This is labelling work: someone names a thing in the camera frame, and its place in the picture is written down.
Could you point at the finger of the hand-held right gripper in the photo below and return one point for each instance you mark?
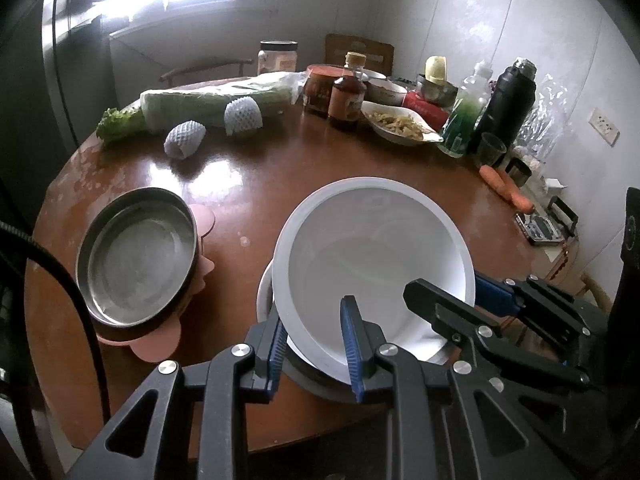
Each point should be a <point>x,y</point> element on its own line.
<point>492,292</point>
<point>435,307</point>

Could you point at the white dish with food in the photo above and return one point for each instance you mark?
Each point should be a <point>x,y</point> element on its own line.
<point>395,125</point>

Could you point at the small steel bowl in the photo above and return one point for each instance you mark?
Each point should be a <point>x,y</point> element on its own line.
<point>437,92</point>

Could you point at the red-lidded sauce jar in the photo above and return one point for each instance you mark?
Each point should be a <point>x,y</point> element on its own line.
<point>320,92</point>

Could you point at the solid-back wooden chair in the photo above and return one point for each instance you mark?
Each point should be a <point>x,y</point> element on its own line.
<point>340,52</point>

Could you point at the black thermos flask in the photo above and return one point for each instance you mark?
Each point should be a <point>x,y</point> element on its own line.
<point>507,105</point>

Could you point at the grey refrigerator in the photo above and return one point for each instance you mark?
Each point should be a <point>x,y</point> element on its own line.
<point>75,85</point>

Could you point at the small metal cup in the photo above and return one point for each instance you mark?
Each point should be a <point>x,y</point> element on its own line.
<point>518,172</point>

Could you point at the yellow plastic cup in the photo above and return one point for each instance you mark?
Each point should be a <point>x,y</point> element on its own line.
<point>435,70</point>

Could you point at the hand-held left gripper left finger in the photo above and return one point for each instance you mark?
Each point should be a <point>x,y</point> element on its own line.
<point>274,355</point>

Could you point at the wrapped napa cabbage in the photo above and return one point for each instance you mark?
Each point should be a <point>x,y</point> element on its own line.
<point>200,102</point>

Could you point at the round steel plate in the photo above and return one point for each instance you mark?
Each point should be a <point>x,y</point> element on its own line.
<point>135,260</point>

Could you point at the pink flower-shaped plate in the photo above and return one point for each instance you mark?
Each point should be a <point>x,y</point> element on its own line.
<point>155,347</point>

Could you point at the carrot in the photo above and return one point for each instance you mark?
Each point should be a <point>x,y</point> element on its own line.
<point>505,187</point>

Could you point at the green lettuce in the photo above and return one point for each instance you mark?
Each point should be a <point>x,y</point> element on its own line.
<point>117,125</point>

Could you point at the green dish soap bottle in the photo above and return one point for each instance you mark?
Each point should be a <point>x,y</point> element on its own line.
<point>465,115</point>

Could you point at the fruit in white foam net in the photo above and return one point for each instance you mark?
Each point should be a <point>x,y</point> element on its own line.
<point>243,117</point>
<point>185,139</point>

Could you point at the white wall socket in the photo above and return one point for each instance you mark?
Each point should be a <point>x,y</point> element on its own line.
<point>604,126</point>

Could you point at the brown sauce bottle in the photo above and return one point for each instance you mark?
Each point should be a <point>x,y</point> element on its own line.
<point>345,102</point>

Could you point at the small glass cup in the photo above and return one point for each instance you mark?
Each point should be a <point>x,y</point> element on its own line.
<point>492,150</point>

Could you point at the white paper scrap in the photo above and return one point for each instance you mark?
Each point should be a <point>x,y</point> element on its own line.
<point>556,186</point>

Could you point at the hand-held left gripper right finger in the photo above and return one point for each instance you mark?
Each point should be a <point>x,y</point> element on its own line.
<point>352,345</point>

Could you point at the red paper noodle bowl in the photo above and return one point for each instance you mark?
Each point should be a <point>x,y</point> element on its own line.
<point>370,240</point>
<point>264,295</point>

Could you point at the black-lidded glass jar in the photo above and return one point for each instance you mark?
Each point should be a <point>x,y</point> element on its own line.
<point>277,60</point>

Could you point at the white ceramic bowl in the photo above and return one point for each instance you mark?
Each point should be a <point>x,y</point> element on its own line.
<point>387,92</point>
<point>375,75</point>

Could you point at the crinkled clear plastic wrap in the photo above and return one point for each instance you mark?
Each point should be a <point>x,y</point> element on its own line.
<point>545,115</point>

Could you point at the red box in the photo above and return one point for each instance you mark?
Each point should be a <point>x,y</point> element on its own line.
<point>425,110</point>

